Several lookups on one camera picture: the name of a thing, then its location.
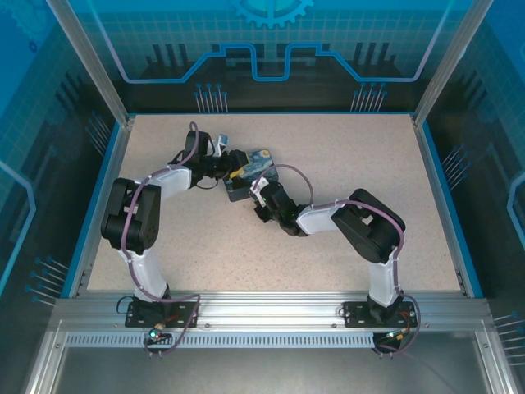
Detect aluminium mounting rail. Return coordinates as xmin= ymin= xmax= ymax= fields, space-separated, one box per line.
xmin=55 ymin=290 xmax=492 ymax=330

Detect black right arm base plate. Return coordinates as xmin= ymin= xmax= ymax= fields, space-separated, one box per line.
xmin=342 ymin=300 xmax=420 ymax=329

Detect starry night painted tin box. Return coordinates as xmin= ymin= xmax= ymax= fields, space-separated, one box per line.
xmin=223 ymin=146 xmax=282 ymax=204

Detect slotted grey cable duct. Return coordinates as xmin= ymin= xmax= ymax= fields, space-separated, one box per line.
xmin=65 ymin=332 xmax=377 ymax=350

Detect aluminium side frame rail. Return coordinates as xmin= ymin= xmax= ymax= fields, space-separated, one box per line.
xmin=68 ymin=117 xmax=137 ymax=297
xmin=411 ymin=114 xmax=469 ymax=297

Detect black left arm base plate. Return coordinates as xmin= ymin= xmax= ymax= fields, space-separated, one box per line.
xmin=125 ymin=298 xmax=202 ymax=329

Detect aluminium frame post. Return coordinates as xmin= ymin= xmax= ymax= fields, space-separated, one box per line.
xmin=411 ymin=0 xmax=495 ymax=128
xmin=44 ymin=0 xmax=137 ymax=128

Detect small connector with LED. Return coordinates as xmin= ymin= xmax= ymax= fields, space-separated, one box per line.
xmin=145 ymin=323 xmax=172 ymax=345
xmin=381 ymin=327 xmax=413 ymax=342

